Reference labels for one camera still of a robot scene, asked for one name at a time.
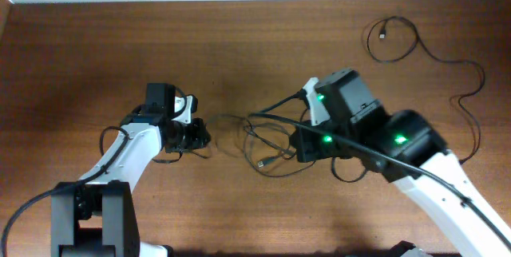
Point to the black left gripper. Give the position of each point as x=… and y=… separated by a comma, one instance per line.
x=199, y=139

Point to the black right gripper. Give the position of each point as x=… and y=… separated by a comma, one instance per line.
x=304, y=149

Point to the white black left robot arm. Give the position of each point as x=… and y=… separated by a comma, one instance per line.
x=95, y=216

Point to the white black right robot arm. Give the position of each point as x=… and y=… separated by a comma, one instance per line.
x=410, y=154

